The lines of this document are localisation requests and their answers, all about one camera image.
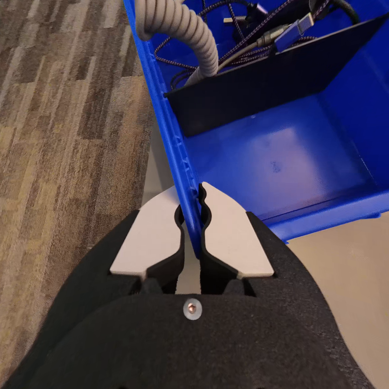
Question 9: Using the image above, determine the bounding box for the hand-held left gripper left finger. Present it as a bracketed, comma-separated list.
[109, 185, 185, 278]

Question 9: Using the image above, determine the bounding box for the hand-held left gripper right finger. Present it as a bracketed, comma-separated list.
[199, 182, 275, 279]

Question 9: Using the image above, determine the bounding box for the blue plastic bin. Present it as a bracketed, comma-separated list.
[123, 0, 389, 259]

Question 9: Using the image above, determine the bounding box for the grey USB cable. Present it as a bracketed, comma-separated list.
[135, 0, 290, 89]

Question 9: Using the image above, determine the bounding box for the grey desk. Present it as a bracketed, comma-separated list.
[142, 122, 389, 389]

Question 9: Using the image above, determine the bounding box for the black bin divider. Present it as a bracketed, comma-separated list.
[165, 14, 389, 138]

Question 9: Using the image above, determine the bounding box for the purple braided USB cable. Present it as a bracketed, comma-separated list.
[154, 0, 335, 92]

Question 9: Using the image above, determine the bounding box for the black cable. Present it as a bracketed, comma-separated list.
[330, 0, 363, 25]

